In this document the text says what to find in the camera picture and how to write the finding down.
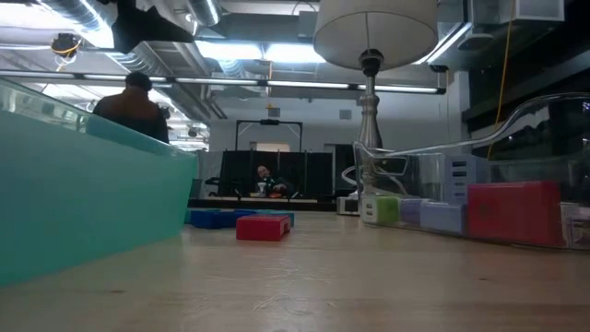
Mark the teal box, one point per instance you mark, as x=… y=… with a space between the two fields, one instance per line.
x=283 y=214

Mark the red box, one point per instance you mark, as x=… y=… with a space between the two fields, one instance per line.
x=263 y=228

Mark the green and white wall charger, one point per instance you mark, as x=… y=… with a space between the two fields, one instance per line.
x=385 y=209

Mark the purple and white wall charger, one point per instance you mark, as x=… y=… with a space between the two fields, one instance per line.
x=412 y=211

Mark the red wall charger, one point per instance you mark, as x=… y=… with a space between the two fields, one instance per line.
x=516 y=214

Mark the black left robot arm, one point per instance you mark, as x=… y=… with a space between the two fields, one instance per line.
x=147 y=27

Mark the person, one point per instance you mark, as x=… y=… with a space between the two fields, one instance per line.
x=133 y=110
x=265 y=177

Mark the black partition screen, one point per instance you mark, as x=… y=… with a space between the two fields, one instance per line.
x=239 y=173

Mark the ceiling light strip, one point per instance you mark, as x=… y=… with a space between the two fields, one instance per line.
x=304 y=84

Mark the dark background workbench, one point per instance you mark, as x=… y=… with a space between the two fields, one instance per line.
x=221 y=204

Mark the blue flat case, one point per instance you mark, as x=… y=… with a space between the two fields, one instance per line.
x=212 y=219

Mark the silver table lamp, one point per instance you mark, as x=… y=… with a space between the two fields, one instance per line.
x=375 y=32

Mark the white multiport charger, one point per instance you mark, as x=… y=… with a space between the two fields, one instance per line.
x=461 y=180

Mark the teal translucent plastic bin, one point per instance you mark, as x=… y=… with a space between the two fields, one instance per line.
x=83 y=198

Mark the clear plastic bin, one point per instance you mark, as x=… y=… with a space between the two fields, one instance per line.
x=521 y=170

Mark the black gantry frame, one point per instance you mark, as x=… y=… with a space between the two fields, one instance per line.
x=269 y=122

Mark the silver ventilation duct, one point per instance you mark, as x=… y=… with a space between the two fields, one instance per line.
x=161 y=55

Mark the black ceiling camera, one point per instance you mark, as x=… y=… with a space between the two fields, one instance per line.
x=66 y=44

